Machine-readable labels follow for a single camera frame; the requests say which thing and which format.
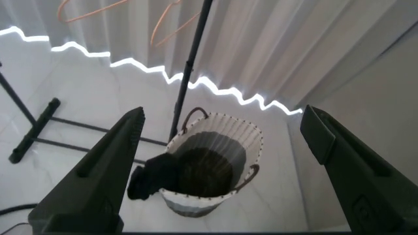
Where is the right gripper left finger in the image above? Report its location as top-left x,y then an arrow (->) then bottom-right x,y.
28,106 -> 146,233

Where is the white laundry basket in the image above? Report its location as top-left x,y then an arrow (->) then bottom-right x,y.
159,106 -> 264,219

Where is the white curtain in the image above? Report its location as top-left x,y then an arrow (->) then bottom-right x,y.
0,0 -> 404,115

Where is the black garment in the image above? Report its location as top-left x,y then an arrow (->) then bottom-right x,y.
127,152 -> 180,201

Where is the black cable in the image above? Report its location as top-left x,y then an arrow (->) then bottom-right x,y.
0,203 -> 39,216

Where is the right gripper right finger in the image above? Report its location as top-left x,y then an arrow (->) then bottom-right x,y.
300,104 -> 418,233

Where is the black clothes rack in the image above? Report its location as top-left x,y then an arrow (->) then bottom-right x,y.
0,0 -> 215,165

